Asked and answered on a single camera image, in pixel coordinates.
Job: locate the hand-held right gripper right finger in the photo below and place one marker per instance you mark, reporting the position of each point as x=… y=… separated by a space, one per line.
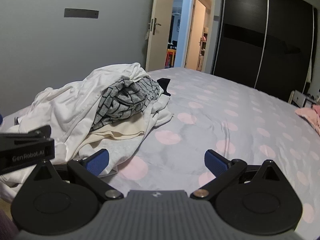
x=215 y=163

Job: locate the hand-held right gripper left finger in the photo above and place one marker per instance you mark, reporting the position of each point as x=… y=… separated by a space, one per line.
x=98 y=160

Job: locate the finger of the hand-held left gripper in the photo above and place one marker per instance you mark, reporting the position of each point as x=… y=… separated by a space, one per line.
x=27 y=133

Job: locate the white long-sleeve shirt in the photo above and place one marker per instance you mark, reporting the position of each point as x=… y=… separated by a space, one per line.
x=70 y=105

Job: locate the white cotton top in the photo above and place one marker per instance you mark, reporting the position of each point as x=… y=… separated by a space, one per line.
x=161 y=110

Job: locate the white garment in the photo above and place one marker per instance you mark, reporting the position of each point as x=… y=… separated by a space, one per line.
x=12 y=187

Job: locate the cream garment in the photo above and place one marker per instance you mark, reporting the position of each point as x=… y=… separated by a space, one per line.
x=120 y=128

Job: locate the polka dot bed sheet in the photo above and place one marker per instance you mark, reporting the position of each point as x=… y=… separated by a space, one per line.
x=225 y=110

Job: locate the grey striped garment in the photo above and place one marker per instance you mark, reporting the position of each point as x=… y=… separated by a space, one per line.
x=125 y=100

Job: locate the purple fleece clothing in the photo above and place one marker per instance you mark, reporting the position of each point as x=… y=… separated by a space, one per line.
x=6 y=227

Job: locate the black cloth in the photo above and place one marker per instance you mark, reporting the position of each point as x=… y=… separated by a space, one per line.
x=163 y=85

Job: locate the white nightstand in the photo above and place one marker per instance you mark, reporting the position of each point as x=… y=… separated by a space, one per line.
x=298 y=98

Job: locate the light pink ruffled cloth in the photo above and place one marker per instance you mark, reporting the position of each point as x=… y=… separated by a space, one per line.
x=310 y=116

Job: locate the hallway door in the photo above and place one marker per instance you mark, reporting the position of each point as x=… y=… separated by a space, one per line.
x=196 y=30

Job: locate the dark wardrobe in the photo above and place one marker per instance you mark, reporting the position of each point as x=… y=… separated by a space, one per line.
x=250 y=30

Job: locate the cream door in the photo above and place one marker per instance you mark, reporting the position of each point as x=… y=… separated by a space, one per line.
x=160 y=2

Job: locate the grey wall plate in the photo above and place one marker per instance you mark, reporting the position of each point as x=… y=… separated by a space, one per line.
x=81 y=13

